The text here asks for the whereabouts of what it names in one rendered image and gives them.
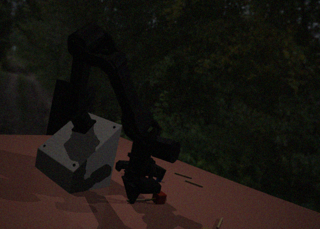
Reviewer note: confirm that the red wooden block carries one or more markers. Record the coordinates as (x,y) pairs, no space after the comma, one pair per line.
(160,198)

